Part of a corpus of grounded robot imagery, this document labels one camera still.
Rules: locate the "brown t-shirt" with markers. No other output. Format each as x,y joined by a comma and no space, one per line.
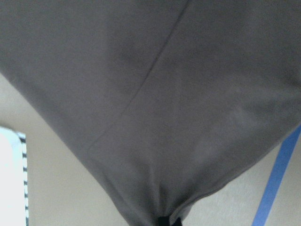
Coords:
163,101

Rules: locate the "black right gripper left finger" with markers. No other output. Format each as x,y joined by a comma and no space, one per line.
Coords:
164,221

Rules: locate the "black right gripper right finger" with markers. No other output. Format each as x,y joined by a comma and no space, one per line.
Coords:
178,222

